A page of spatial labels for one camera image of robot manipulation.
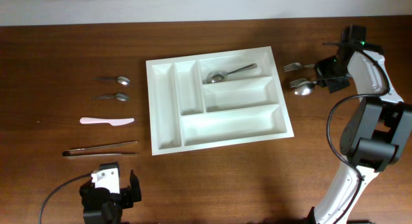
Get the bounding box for large metal spoon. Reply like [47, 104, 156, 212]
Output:
[206, 63, 258, 84]
[294, 81, 317, 96]

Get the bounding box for metal fork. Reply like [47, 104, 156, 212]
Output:
[289, 78, 309, 88]
[283, 62, 315, 72]

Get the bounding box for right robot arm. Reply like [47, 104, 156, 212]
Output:
[305, 24, 411, 223]

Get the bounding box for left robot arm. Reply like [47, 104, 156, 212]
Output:
[79, 169, 142, 224]

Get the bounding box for metal kitchen tongs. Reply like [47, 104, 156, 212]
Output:
[62, 141, 138, 158]

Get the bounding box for pink plastic knife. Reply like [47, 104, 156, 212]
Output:
[79, 117, 135, 126]

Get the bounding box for lower small teaspoon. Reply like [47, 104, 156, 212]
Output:
[93, 93, 129, 102]

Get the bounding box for small teaspoon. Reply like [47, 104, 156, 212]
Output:
[93, 76, 130, 86]
[93, 93, 129, 102]

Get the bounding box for white plastic cutlery tray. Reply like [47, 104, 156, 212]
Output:
[146, 46, 294, 155]

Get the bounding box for upper small teaspoon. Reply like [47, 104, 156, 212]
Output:
[93, 76, 130, 86]

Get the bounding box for right black cable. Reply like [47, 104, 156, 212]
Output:
[321, 40, 391, 224]

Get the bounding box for black cable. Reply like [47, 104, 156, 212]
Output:
[37, 173, 93, 224]
[321, 40, 391, 224]

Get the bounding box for left black cable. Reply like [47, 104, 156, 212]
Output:
[37, 173, 93, 224]

